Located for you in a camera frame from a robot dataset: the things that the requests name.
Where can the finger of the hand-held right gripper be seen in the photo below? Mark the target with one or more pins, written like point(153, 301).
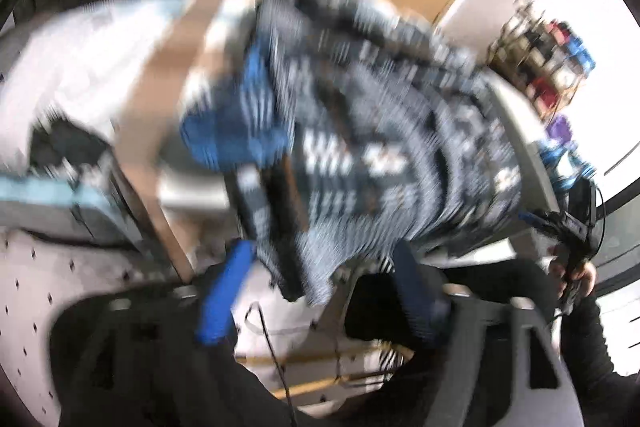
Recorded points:
point(537, 219)

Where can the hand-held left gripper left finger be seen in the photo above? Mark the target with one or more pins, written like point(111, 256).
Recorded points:
point(220, 297)

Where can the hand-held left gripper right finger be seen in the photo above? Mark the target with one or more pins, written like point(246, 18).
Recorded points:
point(420, 302)

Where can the plaid jacket with grey knit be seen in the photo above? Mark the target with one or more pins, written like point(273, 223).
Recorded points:
point(380, 132)

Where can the person's right hand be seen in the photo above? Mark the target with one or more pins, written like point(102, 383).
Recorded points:
point(587, 279)

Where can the dark glass panel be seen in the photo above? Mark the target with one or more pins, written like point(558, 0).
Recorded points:
point(622, 252)

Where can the blue plaid cloth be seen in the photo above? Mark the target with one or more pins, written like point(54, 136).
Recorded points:
point(567, 162)

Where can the purple bag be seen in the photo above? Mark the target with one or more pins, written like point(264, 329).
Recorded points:
point(559, 131)

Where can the wooden shoe rack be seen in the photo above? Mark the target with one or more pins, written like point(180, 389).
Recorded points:
point(575, 92)

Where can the blue striped cloth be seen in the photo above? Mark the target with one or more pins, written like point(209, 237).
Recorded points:
point(235, 132)

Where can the dotted floor rug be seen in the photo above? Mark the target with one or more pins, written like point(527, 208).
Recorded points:
point(40, 277)

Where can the checkered bed sheet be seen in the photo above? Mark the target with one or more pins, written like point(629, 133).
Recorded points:
point(150, 107)

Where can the black garment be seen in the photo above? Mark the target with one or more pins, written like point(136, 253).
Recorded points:
point(65, 147)

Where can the white quilt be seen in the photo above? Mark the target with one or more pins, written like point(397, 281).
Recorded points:
point(80, 57)

